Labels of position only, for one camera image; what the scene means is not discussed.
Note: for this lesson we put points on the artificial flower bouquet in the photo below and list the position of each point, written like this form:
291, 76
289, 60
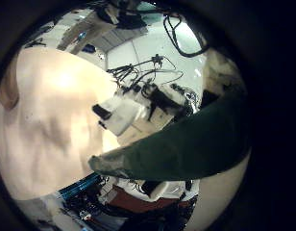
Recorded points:
186, 147

